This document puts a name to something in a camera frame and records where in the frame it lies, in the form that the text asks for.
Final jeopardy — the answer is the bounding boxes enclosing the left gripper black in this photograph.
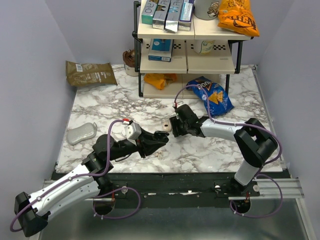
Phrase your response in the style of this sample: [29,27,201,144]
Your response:
[107,126,166,162]

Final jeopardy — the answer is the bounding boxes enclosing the black earbud charging case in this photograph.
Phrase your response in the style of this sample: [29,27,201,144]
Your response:
[153,130,170,144]

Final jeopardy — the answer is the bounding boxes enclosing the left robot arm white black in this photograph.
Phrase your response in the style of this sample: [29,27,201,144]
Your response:
[13,123,169,238]

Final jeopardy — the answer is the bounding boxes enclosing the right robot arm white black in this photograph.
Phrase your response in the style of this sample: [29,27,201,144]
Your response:
[169,104,280,196]

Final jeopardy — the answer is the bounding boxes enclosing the beige earbud charging case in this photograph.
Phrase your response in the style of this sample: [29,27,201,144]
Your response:
[162,121,172,133]

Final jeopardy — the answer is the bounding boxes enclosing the blue Doritos chip bag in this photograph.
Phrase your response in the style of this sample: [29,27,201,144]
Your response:
[186,76,234,117]

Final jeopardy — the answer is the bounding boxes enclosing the small orange snack bag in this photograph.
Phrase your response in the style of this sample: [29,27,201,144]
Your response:
[143,73,178,90]

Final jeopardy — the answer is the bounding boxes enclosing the blue box middle shelf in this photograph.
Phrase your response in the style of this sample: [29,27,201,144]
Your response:
[148,38,174,62]

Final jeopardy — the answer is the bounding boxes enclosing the white green cup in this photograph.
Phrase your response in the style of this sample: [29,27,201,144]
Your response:
[193,39,215,55]

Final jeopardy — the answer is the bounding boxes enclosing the white cup brown contents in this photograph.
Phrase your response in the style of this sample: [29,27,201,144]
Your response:
[122,49,139,77]

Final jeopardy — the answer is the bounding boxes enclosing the brown coffee bag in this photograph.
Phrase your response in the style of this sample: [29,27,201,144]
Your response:
[65,61,118,87]

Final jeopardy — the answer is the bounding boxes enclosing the blue white toothpaste box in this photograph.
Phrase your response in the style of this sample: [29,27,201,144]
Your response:
[178,0,194,31]

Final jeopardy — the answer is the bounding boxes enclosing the teal toothpaste box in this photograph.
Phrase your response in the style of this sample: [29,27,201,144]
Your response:
[141,0,159,25]

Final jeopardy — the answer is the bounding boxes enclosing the silver toothpaste box left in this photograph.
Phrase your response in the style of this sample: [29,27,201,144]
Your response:
[152,0,171,30]

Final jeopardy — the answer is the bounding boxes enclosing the white mug with cartoon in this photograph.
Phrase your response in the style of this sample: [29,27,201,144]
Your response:
[194,0,221,21]

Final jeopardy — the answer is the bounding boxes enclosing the orange chip bag top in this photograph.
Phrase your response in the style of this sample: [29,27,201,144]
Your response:
[217,0,260,37]

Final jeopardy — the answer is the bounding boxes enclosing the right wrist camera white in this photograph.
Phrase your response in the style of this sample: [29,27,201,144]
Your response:
[172,101,184,109]

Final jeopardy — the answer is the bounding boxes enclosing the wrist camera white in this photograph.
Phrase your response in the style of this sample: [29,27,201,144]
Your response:
[172,101,184,109]
[124,122,142,141]

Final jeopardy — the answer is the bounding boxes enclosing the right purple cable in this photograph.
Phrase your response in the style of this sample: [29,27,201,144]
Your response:
[174,84,284,219]

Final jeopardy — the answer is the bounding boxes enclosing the purple cable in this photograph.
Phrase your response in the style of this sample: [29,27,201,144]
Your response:
[174,84,284,219]
[9,119,141,233]

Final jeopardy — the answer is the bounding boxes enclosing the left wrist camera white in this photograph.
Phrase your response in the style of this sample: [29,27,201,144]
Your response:
[124,122,142,141]

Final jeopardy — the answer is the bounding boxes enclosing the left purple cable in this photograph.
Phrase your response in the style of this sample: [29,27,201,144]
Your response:
[9,119,141,233]

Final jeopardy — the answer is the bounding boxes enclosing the beige shelf rack black frame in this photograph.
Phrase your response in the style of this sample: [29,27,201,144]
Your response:
[132,0,250,98]

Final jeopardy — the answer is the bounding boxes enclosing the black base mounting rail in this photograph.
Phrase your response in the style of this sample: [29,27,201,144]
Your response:
[51,171,261,210]

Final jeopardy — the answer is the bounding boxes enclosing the aluminium frame rail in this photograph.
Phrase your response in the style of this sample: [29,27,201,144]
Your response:
[223,178,305,201]

